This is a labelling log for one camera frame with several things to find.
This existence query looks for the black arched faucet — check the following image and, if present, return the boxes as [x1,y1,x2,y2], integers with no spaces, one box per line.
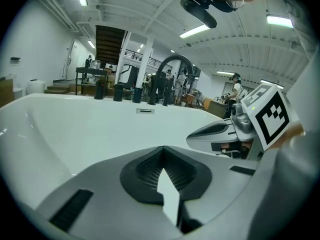
[149,54,195,107]

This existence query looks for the white bathtub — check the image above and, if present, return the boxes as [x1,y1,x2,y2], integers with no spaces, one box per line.
[0,92,226,235]

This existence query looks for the white pillar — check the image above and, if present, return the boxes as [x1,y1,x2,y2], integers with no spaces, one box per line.
[135,36,155,90]

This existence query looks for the person's white shirt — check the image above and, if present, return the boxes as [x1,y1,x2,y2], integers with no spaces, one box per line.
[246,0,320,240]

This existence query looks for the white round appliance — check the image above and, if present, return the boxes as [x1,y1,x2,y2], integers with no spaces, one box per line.
[26,79,47,95]

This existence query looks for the chrome overflow slot cover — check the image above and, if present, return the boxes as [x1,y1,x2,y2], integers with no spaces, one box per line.
[135,107,156,115]

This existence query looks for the black cylindrical tap knob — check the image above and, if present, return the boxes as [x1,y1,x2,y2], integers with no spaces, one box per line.
[113,83,125,103]
[132,85,144,104]
[94,80,105,100]

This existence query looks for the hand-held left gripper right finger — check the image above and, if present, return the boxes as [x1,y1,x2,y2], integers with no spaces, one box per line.
[163,145,260,235]

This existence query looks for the black table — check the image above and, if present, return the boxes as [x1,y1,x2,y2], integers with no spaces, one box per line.
[75,67,109,96]

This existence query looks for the wooden steps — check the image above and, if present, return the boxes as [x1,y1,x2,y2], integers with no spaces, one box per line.
[44,83,76,95]

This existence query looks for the dark wooden staircase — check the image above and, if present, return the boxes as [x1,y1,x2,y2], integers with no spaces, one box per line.
[94,25,129,66]

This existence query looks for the black head-worn camera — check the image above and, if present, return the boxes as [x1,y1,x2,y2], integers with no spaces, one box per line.
[177,0,218,29]

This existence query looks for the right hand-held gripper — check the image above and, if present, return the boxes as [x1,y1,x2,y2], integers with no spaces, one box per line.
[186,83,300,160]

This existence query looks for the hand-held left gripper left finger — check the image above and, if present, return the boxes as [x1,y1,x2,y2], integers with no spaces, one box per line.
[36,145,184,240]

